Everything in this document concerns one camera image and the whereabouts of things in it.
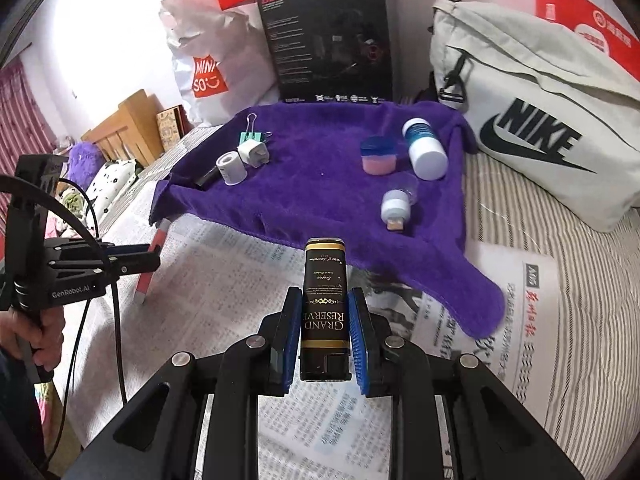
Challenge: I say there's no black gold lighter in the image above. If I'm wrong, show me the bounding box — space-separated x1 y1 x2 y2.
299 238 350 382

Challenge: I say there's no white USB night light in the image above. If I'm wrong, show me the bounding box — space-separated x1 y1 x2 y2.
380 188 412 231

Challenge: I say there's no pink white pen device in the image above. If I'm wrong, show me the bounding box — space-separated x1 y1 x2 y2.
133 216 173 306

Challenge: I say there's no white tape roll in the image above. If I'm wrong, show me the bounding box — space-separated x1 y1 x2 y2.
216 151 247 186

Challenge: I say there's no pink jar blue lid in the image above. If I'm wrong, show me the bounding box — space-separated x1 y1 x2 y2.
360 136 397 176

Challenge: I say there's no white blue Vaseline bottle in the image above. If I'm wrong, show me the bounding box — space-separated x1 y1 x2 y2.
402 118 448 181

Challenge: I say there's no green binder clip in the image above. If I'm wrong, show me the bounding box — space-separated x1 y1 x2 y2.
239 112 272 144

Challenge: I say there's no white charger plug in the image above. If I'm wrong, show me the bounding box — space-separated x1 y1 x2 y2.
238 139 270 168

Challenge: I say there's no left hand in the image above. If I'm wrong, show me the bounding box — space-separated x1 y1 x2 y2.
0 307 65 372

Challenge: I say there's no newspaper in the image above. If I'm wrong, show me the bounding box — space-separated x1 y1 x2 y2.
69 211 561 480

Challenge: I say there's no white spotted pillow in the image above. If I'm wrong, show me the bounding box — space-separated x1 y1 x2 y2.
87 159 137 221

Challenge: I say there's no purple plush toy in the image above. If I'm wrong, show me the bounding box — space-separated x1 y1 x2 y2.
66 141 105 191

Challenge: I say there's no clear plastic cap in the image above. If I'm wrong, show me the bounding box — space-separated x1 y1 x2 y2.
387 172 420 206

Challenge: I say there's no purple towel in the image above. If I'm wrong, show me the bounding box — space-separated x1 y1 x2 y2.
150 101 504 339

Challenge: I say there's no wooden headboard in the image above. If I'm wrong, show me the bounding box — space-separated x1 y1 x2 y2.
80 90 164 168

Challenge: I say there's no brown patterned box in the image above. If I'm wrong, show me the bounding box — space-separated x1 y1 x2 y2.
156 104 193 152

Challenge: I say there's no white Miniso plastic bag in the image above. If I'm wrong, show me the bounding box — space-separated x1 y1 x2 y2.
158 0 276 125

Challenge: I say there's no white Nike bag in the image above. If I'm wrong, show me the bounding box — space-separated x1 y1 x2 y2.
430 0 639 232

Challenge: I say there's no black headset box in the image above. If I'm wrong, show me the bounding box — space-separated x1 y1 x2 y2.
256 0 400 104

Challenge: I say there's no red cardboard box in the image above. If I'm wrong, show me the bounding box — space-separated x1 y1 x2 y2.
536 0 640 79

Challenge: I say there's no black cable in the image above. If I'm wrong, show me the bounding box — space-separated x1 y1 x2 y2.
0 173 129 461

